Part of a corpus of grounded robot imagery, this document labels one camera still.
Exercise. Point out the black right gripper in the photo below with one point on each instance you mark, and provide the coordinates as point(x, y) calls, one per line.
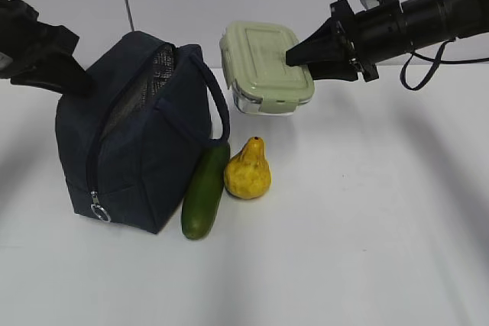
point(370, 37)

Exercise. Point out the green cucumber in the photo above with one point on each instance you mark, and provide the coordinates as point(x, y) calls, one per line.
point(202, 198)

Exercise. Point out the green lid glass food container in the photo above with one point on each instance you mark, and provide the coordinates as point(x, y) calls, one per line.
point(255, 70)

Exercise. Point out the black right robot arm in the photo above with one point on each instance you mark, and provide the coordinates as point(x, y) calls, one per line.
point(429, 22)

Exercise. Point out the dark blue lunch bag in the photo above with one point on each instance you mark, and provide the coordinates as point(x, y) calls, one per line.
point(129, 150)

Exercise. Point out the yellow pear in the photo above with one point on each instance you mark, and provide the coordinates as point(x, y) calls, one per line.
point(247, 175)

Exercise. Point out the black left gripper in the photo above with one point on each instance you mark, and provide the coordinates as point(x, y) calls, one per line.
point(39, 55)

